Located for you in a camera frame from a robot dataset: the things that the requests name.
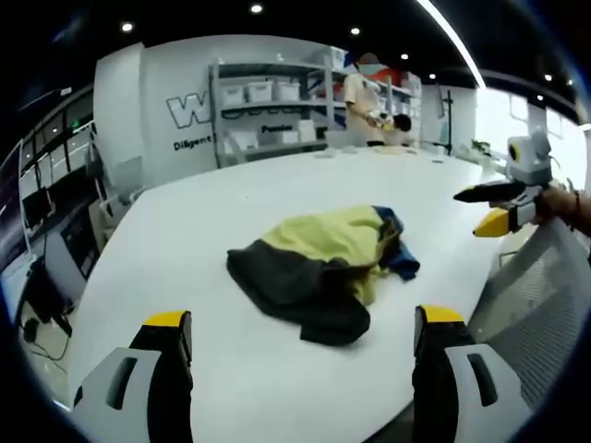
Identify yellow grey blue garment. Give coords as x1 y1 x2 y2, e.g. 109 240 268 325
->
225 205 422 348

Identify glass partition wall panels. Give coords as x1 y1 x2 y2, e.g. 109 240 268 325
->
16 90 101 241

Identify white ceiling light strip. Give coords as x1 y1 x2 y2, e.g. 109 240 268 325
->
414 0 488 90

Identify black pole stand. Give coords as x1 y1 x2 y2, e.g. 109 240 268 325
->
439 89 458 157

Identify grey mesh office chair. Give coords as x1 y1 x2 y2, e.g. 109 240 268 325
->
469 215 591 410

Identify black floor cable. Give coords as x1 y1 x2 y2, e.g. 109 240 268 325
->
17 316 70 362

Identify person's right hand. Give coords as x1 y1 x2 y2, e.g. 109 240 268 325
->
529 186 576 227

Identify black computer monitor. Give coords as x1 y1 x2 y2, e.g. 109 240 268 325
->
58 215 102 281

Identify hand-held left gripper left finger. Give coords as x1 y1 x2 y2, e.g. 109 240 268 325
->
72 309 196 443

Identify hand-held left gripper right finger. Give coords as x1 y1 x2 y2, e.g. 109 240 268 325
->
411 304 533 443

